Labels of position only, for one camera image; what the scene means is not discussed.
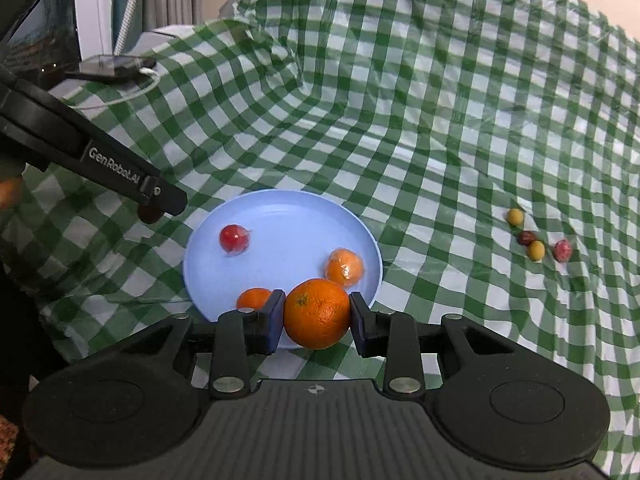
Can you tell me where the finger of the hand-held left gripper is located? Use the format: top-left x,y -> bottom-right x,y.
64,104 -> 189,225

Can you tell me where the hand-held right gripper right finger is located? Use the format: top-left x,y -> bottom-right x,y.
349,291 -> 522,401

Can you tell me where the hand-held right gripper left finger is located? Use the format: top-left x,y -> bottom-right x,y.
119,289 -> 287,401

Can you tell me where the plastic-wrapped orange tangerine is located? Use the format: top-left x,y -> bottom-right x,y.
324,248 -> 365,288

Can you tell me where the light blue round plate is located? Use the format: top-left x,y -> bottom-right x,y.
183,189 -> 384,351

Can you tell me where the black smartphone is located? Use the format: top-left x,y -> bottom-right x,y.
65,54 -> 157,83

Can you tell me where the dark screen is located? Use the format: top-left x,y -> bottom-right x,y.
0,0 -> 77,77

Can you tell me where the white mattress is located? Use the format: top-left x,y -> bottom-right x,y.
135,24 -> 202,49

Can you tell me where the white dotted pole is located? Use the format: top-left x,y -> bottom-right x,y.
112,0 -> 149,57

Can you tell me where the green checked tablecloth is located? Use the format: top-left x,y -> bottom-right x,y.
0,0 -> 640,476

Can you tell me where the white charging cable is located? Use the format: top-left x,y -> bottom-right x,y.
65,67 -> 162,109

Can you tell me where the white frame panel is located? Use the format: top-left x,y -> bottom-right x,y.
74,0 -> 117,59

